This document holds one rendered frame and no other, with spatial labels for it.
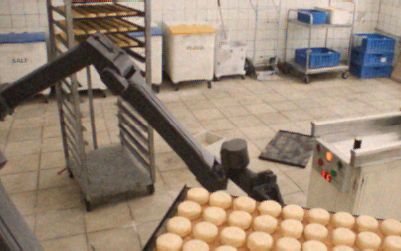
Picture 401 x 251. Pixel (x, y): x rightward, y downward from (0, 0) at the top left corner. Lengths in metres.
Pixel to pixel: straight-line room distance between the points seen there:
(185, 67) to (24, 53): 1.80
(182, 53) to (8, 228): 4.33
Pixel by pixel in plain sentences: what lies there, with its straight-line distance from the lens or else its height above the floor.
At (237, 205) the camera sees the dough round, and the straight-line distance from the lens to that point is 0.93.
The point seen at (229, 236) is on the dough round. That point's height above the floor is 1.03.
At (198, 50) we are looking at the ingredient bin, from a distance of 4.87.
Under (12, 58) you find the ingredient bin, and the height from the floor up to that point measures 0.54.
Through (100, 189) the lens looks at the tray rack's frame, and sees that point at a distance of 2.72.
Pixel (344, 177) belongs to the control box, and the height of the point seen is 0.77.
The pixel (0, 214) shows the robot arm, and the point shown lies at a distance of 0.62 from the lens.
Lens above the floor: 1.55
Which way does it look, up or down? 22 degrees down
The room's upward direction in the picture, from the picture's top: 4 degrees clockwise
